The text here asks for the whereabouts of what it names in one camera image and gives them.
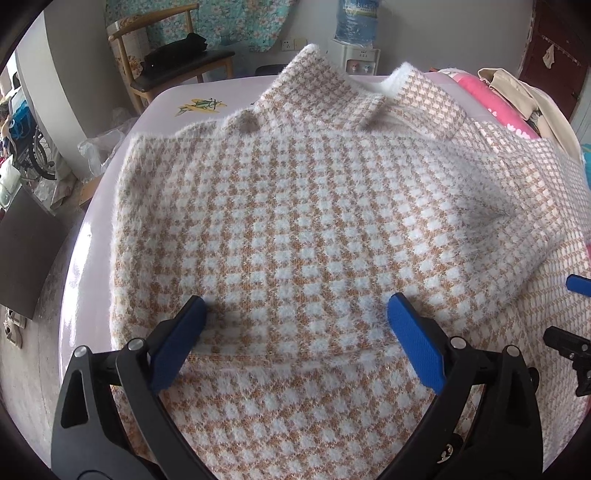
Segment pale shoes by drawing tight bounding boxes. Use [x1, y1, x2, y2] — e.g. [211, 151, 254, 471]
[2, 308, 24, 349]

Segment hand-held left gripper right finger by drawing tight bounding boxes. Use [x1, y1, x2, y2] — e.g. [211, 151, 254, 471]
[387, 292, 543, 480]

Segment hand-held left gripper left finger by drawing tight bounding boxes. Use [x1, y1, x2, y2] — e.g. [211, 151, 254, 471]
[50, 295, 207, 480]

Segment white water dispenser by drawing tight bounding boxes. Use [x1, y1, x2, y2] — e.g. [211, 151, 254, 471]
[328, 39, 382, 77]

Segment dark red door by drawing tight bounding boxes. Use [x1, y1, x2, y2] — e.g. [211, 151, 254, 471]
[517, 0, 591, 121]

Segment door hook rail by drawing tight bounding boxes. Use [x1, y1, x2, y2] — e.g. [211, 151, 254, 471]
[547, 43, 580, 64]

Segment beige garment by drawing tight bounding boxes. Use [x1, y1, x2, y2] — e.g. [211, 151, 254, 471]
[477, 68, 578, 153]

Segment teal floral wall cloth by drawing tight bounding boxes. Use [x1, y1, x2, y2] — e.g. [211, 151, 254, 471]
[102, 0, 296, 54]

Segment wooden chair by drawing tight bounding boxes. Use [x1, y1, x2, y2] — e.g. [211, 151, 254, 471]
[107, 14, 236, 116]

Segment dark board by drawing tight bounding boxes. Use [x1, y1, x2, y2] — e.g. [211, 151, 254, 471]
[0, 187, 65, 320]

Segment pink floral blanket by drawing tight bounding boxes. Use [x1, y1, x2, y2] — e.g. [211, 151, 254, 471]
[436, 69, 541, 139]

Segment blue water bottle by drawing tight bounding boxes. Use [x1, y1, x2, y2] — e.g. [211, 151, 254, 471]
[335, 0, 377, 47]

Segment clear plastic bag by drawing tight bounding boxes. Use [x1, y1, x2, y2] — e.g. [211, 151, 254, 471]
[78, 108, 139, 181]

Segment wheelchair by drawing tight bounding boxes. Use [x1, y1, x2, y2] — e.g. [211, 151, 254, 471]
[9, 74, 58, 181]

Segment beige white houndstooth sweater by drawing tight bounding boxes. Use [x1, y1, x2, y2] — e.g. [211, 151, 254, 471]
[108, 44, 591, 480]

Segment black clothes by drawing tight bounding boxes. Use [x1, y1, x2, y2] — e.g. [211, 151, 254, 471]
[142, 33, 209, 77]

